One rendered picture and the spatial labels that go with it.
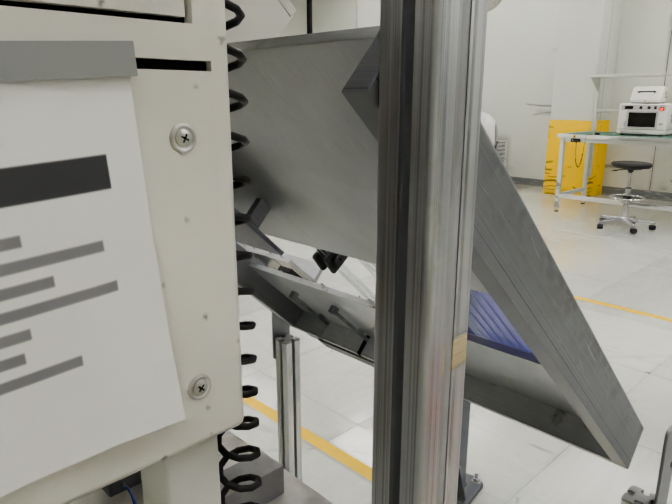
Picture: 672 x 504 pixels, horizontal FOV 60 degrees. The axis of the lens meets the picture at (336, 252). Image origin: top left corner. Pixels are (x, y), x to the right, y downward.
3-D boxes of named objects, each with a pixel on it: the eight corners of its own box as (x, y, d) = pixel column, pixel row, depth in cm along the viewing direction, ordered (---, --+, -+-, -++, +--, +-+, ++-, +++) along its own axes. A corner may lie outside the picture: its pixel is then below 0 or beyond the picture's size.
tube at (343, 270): (412, 343, 105) (415, 338, 105) (418, 345, 104) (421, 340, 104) (230, 169, 71) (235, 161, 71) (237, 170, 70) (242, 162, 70)
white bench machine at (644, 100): (624, 133, 596) (630, 86, 584) (673, 135, 568) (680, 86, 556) (614, 135, 568) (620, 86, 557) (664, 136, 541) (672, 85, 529)
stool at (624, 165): (582, 222, 558) (589, 159, 543) (635, 222, 558) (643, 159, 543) (606, 234, 509) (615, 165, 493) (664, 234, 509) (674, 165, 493)
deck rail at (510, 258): (613, 463, 79) (629, 421, 81) (628, 469, 78) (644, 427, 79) (339, 91, 31) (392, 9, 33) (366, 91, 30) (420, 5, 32)
